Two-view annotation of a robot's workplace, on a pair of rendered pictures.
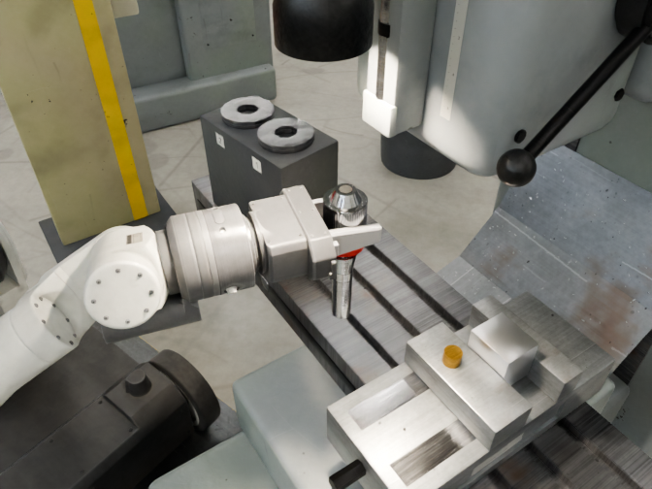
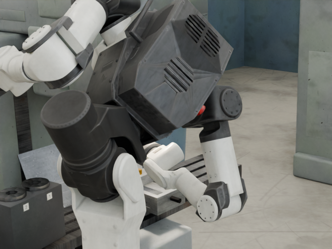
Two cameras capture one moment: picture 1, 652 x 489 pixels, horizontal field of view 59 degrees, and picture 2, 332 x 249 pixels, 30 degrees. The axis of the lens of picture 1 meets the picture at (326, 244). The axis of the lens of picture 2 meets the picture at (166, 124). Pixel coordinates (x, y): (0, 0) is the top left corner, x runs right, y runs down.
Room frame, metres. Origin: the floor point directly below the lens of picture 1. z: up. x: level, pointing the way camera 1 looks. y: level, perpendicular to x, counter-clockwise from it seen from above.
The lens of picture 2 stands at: (0.77, 1.96, 1.85)
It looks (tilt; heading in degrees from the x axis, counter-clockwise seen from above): 16 degrees down; 258
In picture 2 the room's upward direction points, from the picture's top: 2 degrees counter-clockwise
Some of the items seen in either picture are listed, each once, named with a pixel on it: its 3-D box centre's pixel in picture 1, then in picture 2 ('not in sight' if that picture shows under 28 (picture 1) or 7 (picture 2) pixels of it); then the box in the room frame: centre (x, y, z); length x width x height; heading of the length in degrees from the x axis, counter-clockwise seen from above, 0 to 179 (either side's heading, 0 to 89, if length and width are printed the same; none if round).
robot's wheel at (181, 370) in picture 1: (182, 390); not in sight; (0.76, 0.32, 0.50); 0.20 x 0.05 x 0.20; 51
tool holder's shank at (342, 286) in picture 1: (342, 279); not in sight; (0.48, -0.02, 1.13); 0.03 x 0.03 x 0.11
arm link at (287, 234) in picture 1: (262, 243); not in sight; (0.45, 0.07, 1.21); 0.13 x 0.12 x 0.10; 20
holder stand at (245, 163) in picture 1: (270, 171); (26, 216); (0.84, 0.10, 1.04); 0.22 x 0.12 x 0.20; 43
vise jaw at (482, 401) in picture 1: (464, 381); (142, 177); (0.41, -0.16, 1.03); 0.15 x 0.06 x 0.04; 34
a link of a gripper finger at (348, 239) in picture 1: (354, 241); not in sight; (0.45, -0.03, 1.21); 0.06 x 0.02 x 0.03; 109
